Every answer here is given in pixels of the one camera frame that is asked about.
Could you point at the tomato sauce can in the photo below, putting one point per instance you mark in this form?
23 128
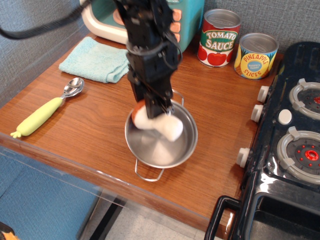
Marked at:
219 33

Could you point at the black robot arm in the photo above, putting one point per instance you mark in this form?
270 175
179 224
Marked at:
147 22

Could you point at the teal toy microwave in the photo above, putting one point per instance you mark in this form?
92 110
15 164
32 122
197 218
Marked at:
103 20

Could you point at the spoon with green handle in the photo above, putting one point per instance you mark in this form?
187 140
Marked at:
43 113

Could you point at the light blue folded cloth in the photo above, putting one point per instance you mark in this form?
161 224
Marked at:
96 61

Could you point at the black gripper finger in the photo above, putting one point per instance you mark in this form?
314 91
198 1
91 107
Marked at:
157 105

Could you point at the orange object at corner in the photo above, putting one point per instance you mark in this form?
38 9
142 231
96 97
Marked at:
7 233

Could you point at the brown plush mushroom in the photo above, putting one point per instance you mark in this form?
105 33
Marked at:
167 125

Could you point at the silver metal pot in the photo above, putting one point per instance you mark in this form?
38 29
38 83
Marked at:
154 150

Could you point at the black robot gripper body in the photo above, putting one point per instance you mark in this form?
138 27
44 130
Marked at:
150 70

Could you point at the pineapple slices can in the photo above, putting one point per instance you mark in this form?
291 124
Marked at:
255 55

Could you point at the black toy stove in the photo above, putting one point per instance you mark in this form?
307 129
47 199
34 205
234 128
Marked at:
280 189

